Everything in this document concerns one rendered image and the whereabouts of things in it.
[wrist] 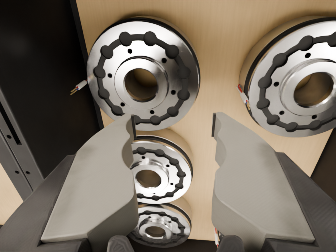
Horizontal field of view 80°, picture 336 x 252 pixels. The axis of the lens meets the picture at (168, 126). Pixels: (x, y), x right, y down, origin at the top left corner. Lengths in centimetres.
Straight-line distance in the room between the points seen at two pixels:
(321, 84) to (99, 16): 21
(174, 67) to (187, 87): 2
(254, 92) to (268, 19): 6
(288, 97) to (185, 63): 9
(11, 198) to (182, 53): 38
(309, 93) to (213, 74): 9
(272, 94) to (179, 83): 8
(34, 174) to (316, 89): 25
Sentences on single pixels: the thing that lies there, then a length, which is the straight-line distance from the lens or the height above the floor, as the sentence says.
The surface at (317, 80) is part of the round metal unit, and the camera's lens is 23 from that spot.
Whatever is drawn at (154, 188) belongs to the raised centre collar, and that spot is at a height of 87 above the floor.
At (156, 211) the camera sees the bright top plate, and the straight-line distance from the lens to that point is 30.
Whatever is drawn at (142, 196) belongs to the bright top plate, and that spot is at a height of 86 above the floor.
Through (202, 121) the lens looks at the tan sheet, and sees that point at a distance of 23.
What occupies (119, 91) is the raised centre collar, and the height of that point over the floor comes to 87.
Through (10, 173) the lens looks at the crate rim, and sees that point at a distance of 20.
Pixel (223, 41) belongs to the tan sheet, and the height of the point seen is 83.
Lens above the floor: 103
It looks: 58 degrees down
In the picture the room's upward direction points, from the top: 170 degrees counter-clockwise
